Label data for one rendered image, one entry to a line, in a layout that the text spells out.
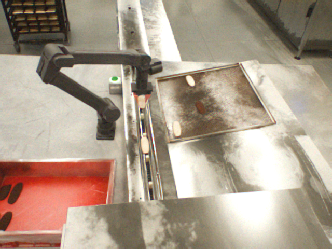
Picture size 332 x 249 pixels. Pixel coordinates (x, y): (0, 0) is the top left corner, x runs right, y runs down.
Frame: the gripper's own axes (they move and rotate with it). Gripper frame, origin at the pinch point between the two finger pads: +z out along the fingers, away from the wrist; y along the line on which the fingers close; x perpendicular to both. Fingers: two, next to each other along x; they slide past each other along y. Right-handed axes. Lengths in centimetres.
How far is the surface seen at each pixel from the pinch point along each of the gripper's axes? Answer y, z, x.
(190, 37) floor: -88, 92, -246
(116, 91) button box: 12.3, 8.9, -20.8
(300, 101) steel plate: -93, 11, -7
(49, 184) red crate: 41, 11, 38
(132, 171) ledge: 7.0, 7.0, 38.2
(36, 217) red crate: 44, 11, 53
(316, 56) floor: -240, 92, -190
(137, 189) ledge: 5.7, 7.0, 47.1
